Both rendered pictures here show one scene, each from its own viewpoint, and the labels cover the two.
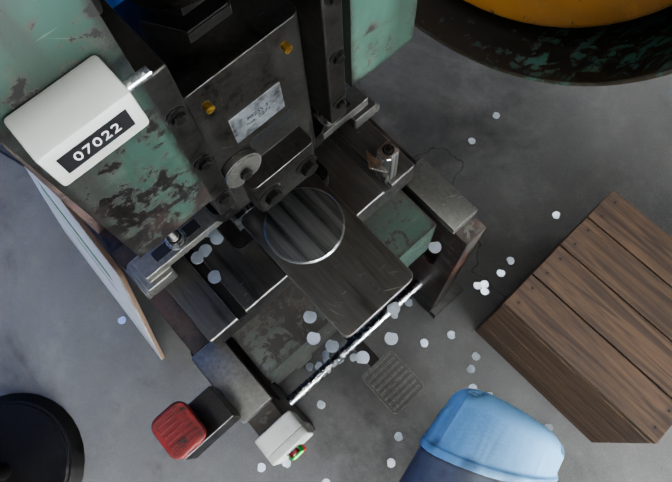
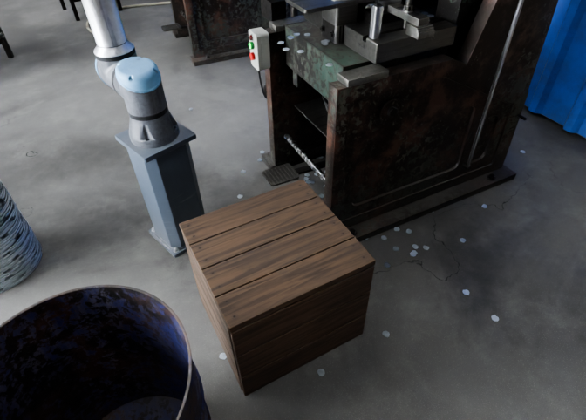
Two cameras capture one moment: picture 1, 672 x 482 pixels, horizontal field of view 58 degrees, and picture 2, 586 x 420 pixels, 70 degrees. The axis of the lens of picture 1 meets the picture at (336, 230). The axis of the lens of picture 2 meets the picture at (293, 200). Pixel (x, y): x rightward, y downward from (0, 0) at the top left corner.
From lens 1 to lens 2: 1.49 m
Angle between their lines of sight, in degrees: 54
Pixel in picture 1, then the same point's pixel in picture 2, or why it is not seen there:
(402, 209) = (356, 59)
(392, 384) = (279, 172)
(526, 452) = not seen: outside the picture
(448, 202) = (356, 73)
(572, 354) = (255, 200)
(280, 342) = (298, 28)
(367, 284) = (307, 2)
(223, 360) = (297, 19)
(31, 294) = not seen: hidden behind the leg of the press
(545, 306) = (292, 196)
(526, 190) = (413, 318)
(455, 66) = (550, 301)
